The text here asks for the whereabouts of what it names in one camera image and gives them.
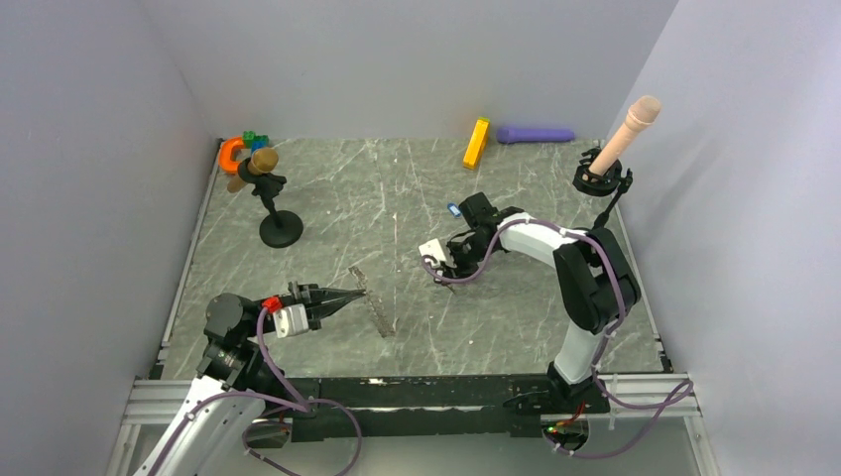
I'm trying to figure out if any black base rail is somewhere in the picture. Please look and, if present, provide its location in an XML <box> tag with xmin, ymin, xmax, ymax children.
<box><xmin>290</xmin><ymin>373</ymin><xmax>610</xmax><ymax>442</ymax></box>

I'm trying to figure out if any left black microphone stand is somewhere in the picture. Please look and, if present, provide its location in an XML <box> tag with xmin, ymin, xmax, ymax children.
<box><xmin>251</xmin><ymin>172</ymin><xmax>303</xmax><ymax>249</ymax></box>

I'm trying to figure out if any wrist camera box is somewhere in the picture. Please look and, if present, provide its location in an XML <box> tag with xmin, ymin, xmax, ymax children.
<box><xmin>418</xmin><ymin>239</ymin><xmax>452</xmax><ymax>270</ymax></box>
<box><xmin>262</xmin><ymin>297</ymin><xmax>310</xmax><ymax>338</ymax></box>

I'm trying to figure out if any purple cylinder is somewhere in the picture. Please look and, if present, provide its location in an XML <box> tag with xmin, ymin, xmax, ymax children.
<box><xmin>495</xmin><ymin>126</ymin><xmax>575</xmax><ymax>144</ymax></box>

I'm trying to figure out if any black microphone stand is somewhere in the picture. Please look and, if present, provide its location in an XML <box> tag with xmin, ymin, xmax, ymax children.
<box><xmin>251</xmin><ymin>172</ymin><xmax>303</xmax><ymax>249</ymax></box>
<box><xmin>572</xmin><ymin>147</ymin><xmax>634</xmax><ymax>229</ymax></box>

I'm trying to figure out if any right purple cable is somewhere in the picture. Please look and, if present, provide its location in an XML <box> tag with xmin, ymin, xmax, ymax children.
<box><xmin>420</xmin><ymin>218</ymin><xmax>695</xmax><ymax>461</ymax></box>

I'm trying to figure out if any brown microphone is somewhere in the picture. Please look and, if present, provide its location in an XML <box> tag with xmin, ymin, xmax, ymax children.
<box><xmin>226</xmin><ymin>147</ymin><xmax>279</xmax><ymax>193</ymax></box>

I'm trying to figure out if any blue key tag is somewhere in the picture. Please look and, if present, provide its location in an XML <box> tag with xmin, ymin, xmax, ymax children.
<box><xmin>447</xmin><ymin>203</ymin><xmax>461</xmax><ymax>218</ymax></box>

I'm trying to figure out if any right black microphone stand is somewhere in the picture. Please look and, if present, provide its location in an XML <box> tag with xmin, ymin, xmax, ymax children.
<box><xmin>572</xmin><ymin>147</ymin><xmax>634</xmax><ymax>229</ymax></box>

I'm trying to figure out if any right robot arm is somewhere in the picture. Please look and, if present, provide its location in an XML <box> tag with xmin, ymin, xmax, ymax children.
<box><xmin>420</xmin><ymin>192</ymin><xmax>642</xmax><ymax>413</ymax></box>

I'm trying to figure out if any beige microphone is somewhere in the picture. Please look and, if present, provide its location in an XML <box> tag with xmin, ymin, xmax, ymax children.
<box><xmin>585</xmin><ymin>95</ymin><xmax>662</xmax><ymax>177</ymax></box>

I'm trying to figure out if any orange horseshoe toy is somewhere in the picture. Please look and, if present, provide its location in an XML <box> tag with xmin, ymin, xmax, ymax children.
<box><xmin>217</xmin><ymin>136</ymin><xmax>245</xmax><ymax>175</ymax></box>

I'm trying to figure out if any purple cable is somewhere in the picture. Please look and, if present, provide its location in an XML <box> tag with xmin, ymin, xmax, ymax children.
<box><xmin>147</xmin><ymin>308</ymin><xmax>364</xmax><ymax>476</ymax></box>
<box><xmin>420</xmin><ymin>218</ymin><xmax>695</xmax><ymax>461</ymax></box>

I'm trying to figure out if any green toy brick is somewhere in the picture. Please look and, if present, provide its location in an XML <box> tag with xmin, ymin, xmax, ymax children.
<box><xmin>241</xmin><ymin>130</ymin><xmax>269</xmax><ymax>148</ymax></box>

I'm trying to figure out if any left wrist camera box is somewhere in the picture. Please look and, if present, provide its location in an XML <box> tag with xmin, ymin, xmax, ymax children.
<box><xmin>262</xmin><ymin>297</ymin><xmax>310</xmax><ymax>338</ymax></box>

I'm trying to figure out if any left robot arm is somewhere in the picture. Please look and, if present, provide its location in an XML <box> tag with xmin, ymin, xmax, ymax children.
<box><xmin>136</xmin><ymin>282</ymin><xmax>366</xmax><ymax>475</ymax></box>

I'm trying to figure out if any blue toy brick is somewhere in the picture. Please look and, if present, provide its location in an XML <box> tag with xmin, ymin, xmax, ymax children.
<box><xmin>250</xmin><ymin>141</ymin><xmax>267</xmax><ymax>154</ymax></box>

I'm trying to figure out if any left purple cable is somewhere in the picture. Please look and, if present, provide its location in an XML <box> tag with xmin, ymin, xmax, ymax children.
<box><xmin>147</xmin><ymin>308</ymin><xmax>364</xmax><ymax>476</ymax></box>

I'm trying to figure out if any yellow block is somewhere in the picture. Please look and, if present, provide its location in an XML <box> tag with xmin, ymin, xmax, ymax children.
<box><xmin>462</xmin><ymin>117</ymin><xmax>490</xmax><ymax>171</ymax></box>

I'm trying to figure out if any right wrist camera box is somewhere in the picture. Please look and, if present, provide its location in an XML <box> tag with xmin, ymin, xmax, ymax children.
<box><xmin>418</xmin><ymin>239</ymin><xmax>452</xmax><ymax>270</ymax></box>

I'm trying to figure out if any silver chain ring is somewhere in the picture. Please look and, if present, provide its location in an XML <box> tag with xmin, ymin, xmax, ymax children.
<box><xmin>348</xmin><ymin>265</ymin><xmax>397</xmax><ymax>339</ymax></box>

